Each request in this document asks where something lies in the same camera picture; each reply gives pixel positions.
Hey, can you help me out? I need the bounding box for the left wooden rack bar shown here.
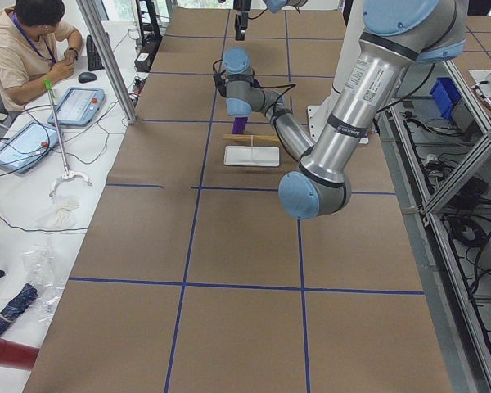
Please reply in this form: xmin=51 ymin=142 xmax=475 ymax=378
xmin=223 ymin=134 xmax=280 ymax=143

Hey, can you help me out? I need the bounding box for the blue storage bin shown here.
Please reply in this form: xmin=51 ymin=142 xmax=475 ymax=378
xmin=430 ymin=77 xmax=462 ymax=121

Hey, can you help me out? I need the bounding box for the white crumpled cloth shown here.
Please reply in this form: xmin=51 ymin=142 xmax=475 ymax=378
xmin=37 ymin=196 xmax=79 ymax=230

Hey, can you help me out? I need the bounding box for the white towel rack base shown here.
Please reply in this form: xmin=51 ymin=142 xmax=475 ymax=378
xmin=223 ymin=146 xmax=280 ymax=167

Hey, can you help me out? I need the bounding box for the purple towel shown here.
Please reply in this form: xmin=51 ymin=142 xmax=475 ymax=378
xmin=232 ymin=116 xmax=248 ymax=135

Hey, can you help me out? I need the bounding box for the black computer mouse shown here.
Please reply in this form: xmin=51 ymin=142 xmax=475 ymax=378
xmin=78 ymin=71 xmax=97 ymax=84

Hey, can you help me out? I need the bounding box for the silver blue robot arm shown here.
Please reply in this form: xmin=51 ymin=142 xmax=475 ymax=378
xmin=213 ymin=1 xmax=468 ymax=219

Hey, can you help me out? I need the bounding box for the upper teach pendant tablet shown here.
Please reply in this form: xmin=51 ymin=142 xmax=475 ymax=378
xmin=56 ymin=87 xmax=106 ymax=127

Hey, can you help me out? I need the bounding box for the red cylinder tube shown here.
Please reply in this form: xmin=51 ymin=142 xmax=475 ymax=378
xmin=0 ymin=337 xmax=39 ymax=370

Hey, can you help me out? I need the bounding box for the black keyboard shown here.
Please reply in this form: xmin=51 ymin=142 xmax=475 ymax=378
xmin=86 ymin=34 xmax=104 ymax=71

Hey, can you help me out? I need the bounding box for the lower teach pendant tablet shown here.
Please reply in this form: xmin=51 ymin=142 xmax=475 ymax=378
xmin=0 ymin=121 xmax=58 ymax=174

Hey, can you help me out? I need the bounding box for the teach pendant tablet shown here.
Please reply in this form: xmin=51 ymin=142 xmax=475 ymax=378
xmin=0 ymin=121 xmax=58 ymax=174
xmin=56 ymin=87 xmax=106 ymax=127

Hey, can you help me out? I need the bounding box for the grabber stick green handle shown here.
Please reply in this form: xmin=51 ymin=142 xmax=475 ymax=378
xmin=43 ymin=78 xmax=92 ymax=198

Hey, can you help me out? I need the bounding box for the folded dark blue umbrella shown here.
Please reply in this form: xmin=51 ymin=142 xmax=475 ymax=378
xmin=0 ymin=283 xmax=38 ymax=336

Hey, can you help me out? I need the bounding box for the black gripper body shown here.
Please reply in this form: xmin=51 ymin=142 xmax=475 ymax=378
xmin=212 ymin=59 xmax=227 ymax=98

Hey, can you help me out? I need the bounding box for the white camera pole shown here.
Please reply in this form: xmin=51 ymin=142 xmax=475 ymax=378
xmin=332 ymin=0 xmax=365 ymax=97

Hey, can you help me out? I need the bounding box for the grey aluminium frame post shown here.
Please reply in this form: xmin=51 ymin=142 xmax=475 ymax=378
xmin=76 ymin=0 xmax=137 ymax=124

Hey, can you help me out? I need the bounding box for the clear plastic bag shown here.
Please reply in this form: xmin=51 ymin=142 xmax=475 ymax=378
xmin=21 ymin=245 xmax=65 ymax=326

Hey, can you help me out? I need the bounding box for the seated person beige shirt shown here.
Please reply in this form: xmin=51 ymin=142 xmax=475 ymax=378
xmin=0 ymin=0 xmax=83 ymax=112

